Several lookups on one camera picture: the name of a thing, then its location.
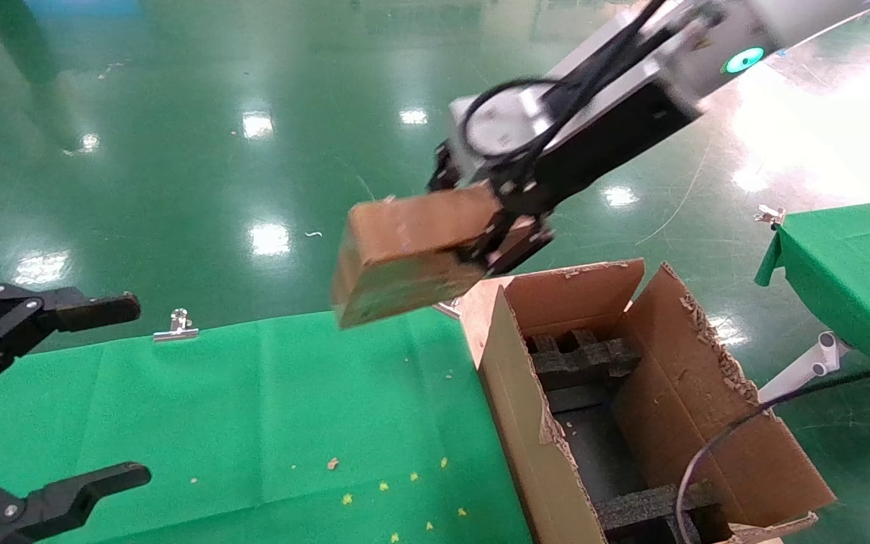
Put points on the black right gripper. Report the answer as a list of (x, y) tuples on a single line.
[(609, 136)]

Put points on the silver binder clip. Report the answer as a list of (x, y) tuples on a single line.
[(177, 332), (769, 217), (448, 308)]

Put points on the white pipe frame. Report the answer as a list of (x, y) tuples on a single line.
[(805, 370)]

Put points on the black cross foam insert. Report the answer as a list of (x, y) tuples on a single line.
[(654, 506)]

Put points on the large open cardboard carton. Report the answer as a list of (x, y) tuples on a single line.
[(707, 423)]

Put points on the small brown cardboard box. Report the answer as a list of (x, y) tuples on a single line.
[(405, 249)]

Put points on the black notched foam insert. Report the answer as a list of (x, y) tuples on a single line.
[(582, 363)]

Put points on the green cloth with draped corner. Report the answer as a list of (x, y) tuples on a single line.
[(858, 257)]

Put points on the large green table cloth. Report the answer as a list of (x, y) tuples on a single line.
[(254, 408)]

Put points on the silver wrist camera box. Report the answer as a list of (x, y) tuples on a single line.
[(495, 128)]

